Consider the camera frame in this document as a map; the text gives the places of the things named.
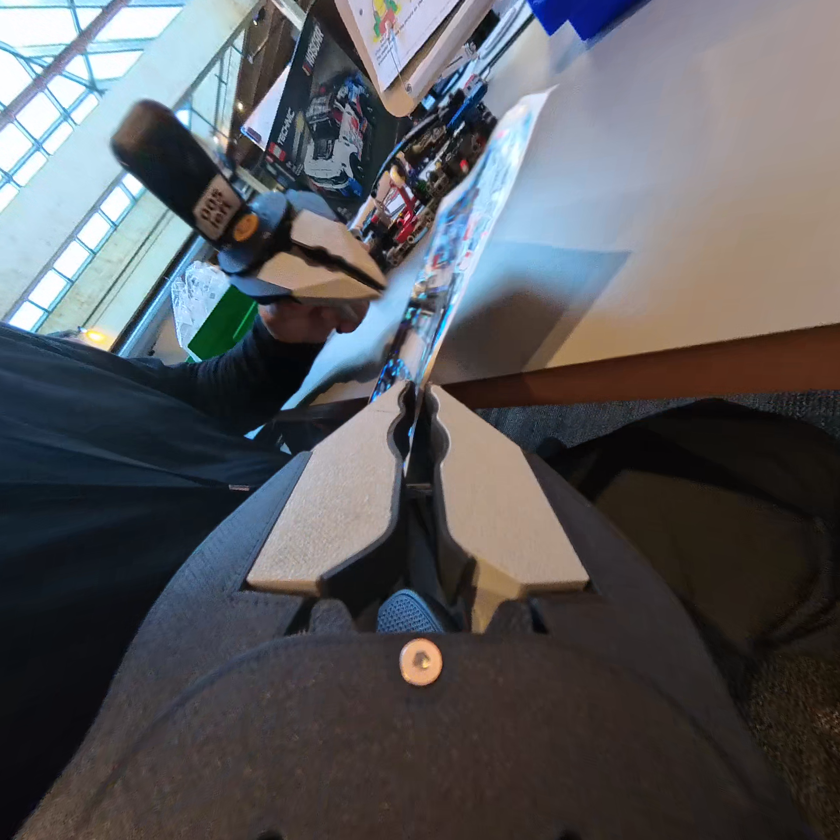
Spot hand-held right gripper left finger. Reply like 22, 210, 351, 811
245, 381, 417, 597

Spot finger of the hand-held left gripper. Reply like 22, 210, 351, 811
255, 251, 387, 308
290, 211, 389, 291

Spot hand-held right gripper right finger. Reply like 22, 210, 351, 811
424, 384, 592, 635

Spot holographic sticker sheet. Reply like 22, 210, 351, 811
364, 85, 559, 473

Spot person's left forearm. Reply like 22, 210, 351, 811
128, 318, 329, 434

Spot person's left hand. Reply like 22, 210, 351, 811
259, 298, 370, 347

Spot green plastic bin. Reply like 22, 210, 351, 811
187, 285, 260, 362

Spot clear plastic bags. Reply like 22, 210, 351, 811
169, 261, 231, 329

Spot whiteboard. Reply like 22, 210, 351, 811
241, 64, 294, 151

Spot partly built toy car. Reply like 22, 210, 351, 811
357, 72, 500, 266

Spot black toy car box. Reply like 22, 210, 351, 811
262, 13, 395, 204

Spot grey mesh shoe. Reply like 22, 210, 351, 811
375, 588, 454, 634

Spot person's leg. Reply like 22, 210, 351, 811
538, 397, 840, 664

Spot printed instruction sheet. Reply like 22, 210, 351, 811
344, 0, 460, 93

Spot blue plastic bin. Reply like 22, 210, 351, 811
525, 0, 651, 42

